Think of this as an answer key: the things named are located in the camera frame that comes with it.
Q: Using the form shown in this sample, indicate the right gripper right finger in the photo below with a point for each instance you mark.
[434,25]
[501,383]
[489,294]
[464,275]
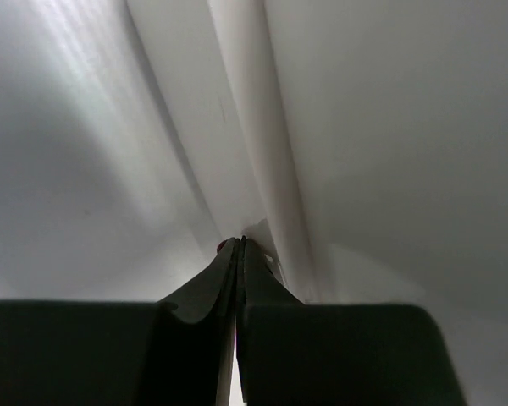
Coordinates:
[290,353]

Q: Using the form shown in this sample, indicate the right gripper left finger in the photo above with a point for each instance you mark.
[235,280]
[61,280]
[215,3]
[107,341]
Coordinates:
[175,351]

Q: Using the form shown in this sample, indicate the white drawer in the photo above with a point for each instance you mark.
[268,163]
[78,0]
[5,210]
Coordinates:
[180,42]

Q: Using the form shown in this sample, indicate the white drawer cabinet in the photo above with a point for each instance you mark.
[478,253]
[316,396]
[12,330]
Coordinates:
[396,117]

